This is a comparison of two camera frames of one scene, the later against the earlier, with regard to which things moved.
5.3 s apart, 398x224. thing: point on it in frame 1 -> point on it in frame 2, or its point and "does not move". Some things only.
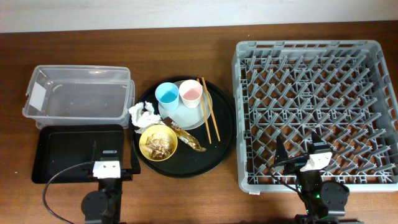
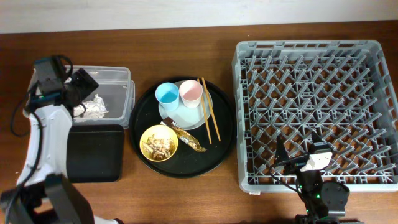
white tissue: (141, 119) -> (94, 108)
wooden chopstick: (211, 111) does not move
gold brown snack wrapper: (183, 135) does not move
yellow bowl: (158, 142) does not move
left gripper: (134, 170) -> (84, 84)
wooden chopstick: (209, 134) does not move
